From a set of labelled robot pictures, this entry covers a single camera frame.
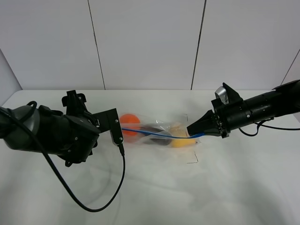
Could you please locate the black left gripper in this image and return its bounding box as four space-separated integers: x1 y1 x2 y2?
56 90 99 167

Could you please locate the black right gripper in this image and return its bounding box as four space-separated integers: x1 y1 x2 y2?
187 98 245 138

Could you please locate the clear zip bag blue seal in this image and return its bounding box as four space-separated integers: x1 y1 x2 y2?
119 113 204 148

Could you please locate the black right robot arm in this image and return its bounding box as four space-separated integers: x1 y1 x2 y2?
187 80 300 138

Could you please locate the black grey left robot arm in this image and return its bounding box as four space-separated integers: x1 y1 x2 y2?
0 90 100 167

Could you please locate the yellow pear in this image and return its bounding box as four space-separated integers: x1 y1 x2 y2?
169 127 197 148

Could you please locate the orange fruit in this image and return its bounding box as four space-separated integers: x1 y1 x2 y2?
120 113 141 143

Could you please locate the dark purple eggplant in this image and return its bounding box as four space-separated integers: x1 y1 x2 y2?
141 126 172 146

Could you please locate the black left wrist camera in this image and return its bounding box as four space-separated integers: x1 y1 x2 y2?
92 108 123 146

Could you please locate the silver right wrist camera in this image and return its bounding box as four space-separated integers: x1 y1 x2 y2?
215 83 243 105

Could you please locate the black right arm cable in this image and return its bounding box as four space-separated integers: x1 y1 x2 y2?
238 117 300 136

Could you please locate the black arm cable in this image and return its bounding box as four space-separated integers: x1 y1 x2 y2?
0 100 126 206
238 117 300 136

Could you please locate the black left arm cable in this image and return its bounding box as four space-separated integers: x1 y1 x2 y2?
0 100 126 206

